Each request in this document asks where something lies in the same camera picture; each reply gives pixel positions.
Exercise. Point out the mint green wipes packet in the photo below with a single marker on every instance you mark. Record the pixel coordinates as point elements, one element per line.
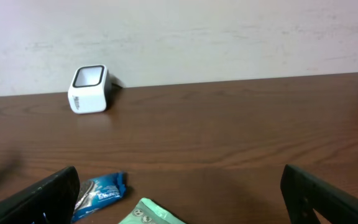
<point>148,212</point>

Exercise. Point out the blue Oreo cookie pack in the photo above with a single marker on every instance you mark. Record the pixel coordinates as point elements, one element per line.
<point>98,193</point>

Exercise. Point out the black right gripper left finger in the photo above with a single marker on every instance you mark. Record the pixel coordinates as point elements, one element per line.
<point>50,200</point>

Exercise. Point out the white barcode scanner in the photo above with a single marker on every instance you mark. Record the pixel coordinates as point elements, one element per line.
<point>90,89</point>

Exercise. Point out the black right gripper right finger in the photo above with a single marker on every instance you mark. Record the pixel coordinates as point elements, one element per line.
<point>305,195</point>

